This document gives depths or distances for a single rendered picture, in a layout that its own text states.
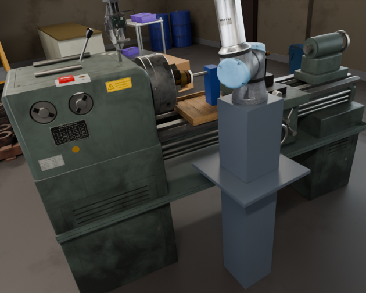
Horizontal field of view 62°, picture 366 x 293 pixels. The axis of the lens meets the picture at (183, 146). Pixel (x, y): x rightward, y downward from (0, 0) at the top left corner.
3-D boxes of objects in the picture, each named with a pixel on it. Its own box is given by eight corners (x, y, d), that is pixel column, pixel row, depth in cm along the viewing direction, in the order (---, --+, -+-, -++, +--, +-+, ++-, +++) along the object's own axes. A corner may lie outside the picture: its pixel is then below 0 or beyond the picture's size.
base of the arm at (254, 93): (275, 97, 128) (276, 74, 123) (248, 107, 122) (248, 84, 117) (250, 89, 140) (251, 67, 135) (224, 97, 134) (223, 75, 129)
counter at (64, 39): (79, 56, 763) (70, 21, 723) (111, 75, 582) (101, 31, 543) (47, 63, 731) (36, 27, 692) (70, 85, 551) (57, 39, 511)
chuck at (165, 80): (164, 121, 159) (154, 60, 144) (145, 104, 185) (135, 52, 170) (179, 117, 162) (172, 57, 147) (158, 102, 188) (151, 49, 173)
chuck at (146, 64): (157, 123, 158) (147, 62, 143) (139, 106, 184) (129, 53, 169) (164, 121, 159) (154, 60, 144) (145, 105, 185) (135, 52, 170)
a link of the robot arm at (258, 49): (268, 72, 128) (270, 38, 121) (258, 82, 118) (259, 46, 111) (241, 70, 133) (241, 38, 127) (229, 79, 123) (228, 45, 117)
